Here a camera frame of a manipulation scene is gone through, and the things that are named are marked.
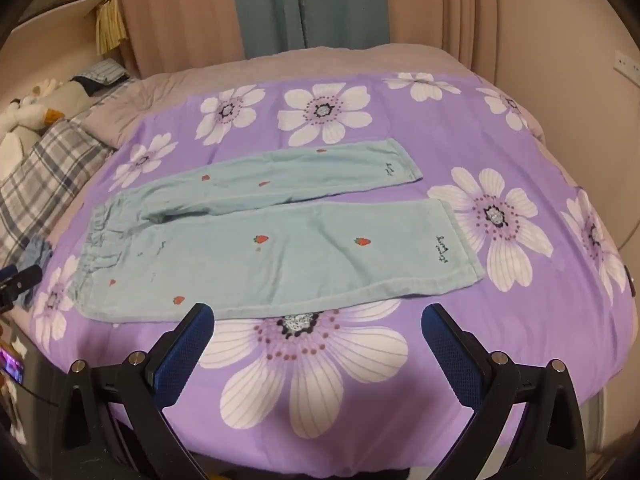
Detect light blue strawberry pants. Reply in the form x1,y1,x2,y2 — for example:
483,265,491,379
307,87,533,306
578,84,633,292
67,139,484,323

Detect small blue denim cloth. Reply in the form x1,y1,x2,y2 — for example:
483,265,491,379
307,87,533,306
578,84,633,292
14,236,53,311

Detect plaid pillow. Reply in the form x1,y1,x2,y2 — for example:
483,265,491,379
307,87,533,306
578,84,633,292
1,119,113,266

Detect grey quilted blanket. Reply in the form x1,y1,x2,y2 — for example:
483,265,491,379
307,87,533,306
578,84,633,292
70,44,472,150

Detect white plush toy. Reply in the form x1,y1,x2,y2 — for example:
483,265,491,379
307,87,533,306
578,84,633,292
1,79,96,179

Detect striped blue pillow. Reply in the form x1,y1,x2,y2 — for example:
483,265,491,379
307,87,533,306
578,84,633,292
72,58,129,96

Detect wooden shelf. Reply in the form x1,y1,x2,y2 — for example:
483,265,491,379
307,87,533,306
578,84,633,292
0,0,114,61

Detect pink curtain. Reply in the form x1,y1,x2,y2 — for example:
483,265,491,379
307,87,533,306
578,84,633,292
118,0,499,80

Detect teal curtain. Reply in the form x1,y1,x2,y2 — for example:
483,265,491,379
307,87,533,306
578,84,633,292
234,0,390,58

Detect wall power outlet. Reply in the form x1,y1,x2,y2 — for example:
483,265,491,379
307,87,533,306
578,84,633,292
613,50,640,86

